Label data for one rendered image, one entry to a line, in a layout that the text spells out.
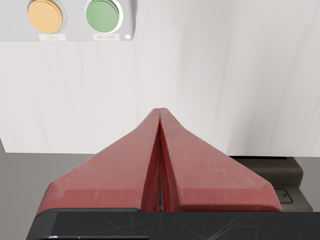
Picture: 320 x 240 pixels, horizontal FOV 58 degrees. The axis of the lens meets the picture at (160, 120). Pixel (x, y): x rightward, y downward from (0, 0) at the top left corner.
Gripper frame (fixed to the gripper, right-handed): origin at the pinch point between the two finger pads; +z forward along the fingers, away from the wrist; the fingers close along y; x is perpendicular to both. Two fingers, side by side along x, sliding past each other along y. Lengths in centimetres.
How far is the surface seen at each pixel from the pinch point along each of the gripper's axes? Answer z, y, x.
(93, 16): 25.8, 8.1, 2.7
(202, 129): 36.7, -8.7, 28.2
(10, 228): 119, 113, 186
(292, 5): 37.2, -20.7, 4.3
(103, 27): 25.8, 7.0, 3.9
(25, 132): 37, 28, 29
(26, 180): 120, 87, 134
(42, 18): 25.8, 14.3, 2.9
